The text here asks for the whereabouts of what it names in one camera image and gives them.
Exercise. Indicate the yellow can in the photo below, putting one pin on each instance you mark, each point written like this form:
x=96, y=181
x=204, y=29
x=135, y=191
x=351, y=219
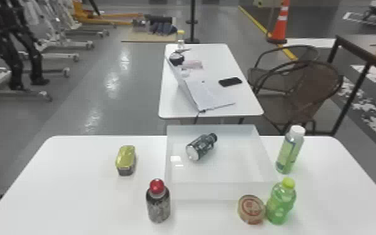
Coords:
x=125, y=159

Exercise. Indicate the black bottle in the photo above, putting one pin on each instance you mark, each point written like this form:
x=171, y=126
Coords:
x=201, y=146

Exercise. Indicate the white side table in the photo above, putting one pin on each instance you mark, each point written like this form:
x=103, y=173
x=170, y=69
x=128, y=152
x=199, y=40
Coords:
x=207, y=95

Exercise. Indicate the clear box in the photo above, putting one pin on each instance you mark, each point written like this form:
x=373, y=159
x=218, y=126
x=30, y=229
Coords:
x=220, y=170

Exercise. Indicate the black phone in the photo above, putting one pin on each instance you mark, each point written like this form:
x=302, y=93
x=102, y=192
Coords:
x=230, y=81

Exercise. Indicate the small clear bottle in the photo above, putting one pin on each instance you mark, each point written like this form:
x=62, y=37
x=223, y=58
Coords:
x=180, y=40

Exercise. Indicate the red can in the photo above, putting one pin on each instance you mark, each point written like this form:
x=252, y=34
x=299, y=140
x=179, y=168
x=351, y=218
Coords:
x=250, y=208

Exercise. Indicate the black round device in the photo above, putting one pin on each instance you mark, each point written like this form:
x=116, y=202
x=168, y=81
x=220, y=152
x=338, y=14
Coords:
x=176, y=58

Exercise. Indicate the black post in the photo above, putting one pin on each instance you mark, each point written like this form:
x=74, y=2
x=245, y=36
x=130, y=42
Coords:
x=192, y=23

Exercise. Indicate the red capped dark bottle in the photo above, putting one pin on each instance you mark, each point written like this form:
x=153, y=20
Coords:
x=158, y=203

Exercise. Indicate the brown mesh chair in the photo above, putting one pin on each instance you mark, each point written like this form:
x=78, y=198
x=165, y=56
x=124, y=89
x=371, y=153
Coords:
x=301, y=95

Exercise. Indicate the yellow capped green bottle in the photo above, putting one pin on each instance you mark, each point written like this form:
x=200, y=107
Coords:
x=280, y=203

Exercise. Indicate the dark side table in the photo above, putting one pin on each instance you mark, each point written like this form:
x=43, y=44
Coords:
x=365, y=55

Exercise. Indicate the white laptop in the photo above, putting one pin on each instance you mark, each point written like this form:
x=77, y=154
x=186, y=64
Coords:
x=204, y=92

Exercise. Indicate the white capped green bottle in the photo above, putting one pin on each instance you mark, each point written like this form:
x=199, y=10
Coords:
x=289, y=151

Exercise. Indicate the orange cone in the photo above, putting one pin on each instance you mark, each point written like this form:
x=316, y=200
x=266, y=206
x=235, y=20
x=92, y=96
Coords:
x=280, y=24

